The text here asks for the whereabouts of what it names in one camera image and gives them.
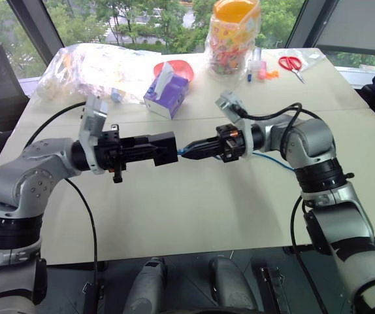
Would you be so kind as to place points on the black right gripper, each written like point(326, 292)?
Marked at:
point(230, 144)

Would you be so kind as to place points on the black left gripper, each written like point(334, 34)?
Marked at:
point(107, 148)

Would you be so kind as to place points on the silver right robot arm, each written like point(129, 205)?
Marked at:
point(318, 140)

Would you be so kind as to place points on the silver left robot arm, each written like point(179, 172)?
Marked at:
point(17, 183)

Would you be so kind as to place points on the purple tissue box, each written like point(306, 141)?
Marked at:
point(169, 95)

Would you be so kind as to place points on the red plastic bowl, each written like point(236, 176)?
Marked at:
point(181, 68)

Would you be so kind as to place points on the clear plastic bag of items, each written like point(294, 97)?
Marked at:
point(89, 68)

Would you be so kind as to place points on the pink small bottle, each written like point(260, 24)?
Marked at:
point(261, 72)

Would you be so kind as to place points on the orange small clips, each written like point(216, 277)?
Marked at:
point(271, 75)

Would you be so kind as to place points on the clear jar of colourful pieces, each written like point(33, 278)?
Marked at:
point(231, 42)

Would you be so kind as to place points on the grey rounded shape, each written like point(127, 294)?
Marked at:
point(230, 284)
point(146, 284)

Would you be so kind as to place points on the small clear plastic bag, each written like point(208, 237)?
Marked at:
point(315, 55)

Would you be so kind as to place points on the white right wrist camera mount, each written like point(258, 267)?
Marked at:
point(230, 103)

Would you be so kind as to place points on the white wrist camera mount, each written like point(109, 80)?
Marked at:
point(230, 103)
point(91, 121)

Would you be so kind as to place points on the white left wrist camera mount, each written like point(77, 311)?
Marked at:
point(91, 121)

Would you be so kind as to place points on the black metal bracket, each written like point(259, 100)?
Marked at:
point(272, 288)

